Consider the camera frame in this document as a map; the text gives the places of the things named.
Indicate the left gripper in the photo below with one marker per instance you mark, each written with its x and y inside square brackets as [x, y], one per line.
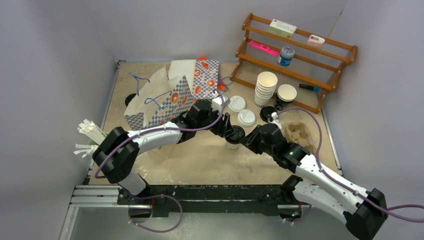
[223, 127]

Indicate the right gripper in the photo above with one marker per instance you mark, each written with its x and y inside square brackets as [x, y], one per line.
[249, 140]

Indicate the checkered paper bag blue handles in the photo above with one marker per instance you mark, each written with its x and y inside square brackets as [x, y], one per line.
[158, 99]

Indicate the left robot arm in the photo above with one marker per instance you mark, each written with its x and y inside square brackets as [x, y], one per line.
[117, 153]

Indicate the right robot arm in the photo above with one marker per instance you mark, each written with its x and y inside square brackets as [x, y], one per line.
[362, 211]

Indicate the white cup lid near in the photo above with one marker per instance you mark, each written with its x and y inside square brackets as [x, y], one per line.
[246, 118]

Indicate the white cup lid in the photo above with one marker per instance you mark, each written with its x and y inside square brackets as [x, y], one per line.
[237, 103]
[246, 118]

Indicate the white cup lid far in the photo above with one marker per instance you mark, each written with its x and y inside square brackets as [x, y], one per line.
[237, 103]

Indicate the black lids by cups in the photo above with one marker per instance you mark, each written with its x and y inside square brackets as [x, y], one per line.
[266, 113]

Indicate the stack of pulp carriers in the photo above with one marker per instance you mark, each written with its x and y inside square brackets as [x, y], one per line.
[299, 133]

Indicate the stack of flat paper bags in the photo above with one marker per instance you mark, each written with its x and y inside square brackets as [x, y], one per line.
[202, 76]

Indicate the dark paper cup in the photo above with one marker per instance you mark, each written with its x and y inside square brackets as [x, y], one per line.
[285, 95]

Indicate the stack of white paper cups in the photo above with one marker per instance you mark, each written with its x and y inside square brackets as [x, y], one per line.
[265, 87]

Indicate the black blue marker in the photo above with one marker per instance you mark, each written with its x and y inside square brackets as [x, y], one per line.
[309, 87]

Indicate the pink highlighter pen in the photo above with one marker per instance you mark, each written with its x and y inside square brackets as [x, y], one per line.
[264, 48]

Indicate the wooden shelf rack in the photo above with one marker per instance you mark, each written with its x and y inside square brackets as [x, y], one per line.
[299, 70]

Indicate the blue white jar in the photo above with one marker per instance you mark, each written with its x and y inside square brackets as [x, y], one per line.
[285, 56]

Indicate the stack of black lids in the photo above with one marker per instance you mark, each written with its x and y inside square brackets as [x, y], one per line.
[129, 98]

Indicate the white green box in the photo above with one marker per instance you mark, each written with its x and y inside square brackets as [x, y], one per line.
[282, 29]

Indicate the white pink small device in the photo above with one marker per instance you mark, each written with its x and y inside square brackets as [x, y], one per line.
[316, 41]

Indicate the wrapped white straws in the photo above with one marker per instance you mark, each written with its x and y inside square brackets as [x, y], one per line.
[90, 130]

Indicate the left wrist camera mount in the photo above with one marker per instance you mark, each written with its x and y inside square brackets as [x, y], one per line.
[219, 103]

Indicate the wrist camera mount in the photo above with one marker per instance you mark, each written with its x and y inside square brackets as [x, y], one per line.
[274, 120]
[219, 103]

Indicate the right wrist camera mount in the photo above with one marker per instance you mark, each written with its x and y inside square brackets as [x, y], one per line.
[274, 120]

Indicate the black aluminium base frame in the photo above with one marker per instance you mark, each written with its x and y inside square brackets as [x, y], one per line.
[159, 201]

